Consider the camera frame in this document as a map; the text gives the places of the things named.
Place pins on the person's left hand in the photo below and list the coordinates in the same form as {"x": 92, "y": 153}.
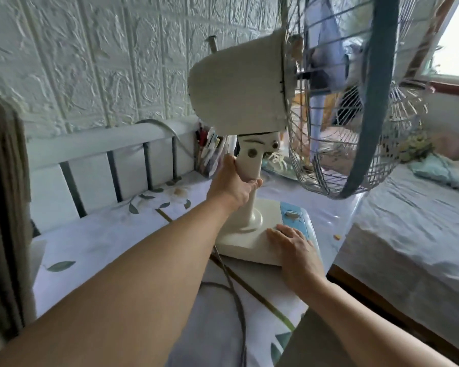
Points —
{"x": 233, "y": 187}

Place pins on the person's right hand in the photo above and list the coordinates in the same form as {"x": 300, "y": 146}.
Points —
{"x": 298, "y": 259}

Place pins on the white blue table fan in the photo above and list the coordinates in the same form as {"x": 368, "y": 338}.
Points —
{"x": 237, "y": 84}

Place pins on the person's left forearm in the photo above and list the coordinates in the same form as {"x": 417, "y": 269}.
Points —
{"x": 118, "y": 294}

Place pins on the person's right forearm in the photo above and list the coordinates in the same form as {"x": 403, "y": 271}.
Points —
{"x": 359, "y": 332}

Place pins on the clear holder with pens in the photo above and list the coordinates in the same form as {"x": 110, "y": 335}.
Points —
{"x": 210, "y": 156}

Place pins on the bed with grey sheet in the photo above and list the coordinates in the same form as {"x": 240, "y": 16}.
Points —
{"x": 405, "y": 233}

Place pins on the floral cloth covered table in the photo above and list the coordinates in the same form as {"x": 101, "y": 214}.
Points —
{"x": 99, "y": 240}

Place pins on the white dotted quilt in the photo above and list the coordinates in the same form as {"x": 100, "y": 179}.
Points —
{"x": 436, "y": 171}

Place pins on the yellow floral pillow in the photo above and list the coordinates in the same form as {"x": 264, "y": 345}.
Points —
{"x": 417, "y": 147}

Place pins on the wooden framed window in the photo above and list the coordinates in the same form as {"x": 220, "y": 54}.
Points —
{"x": 457, "y": 42}

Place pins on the white slatted rail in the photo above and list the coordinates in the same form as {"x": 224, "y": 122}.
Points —
{"x": 99, "y": 141}

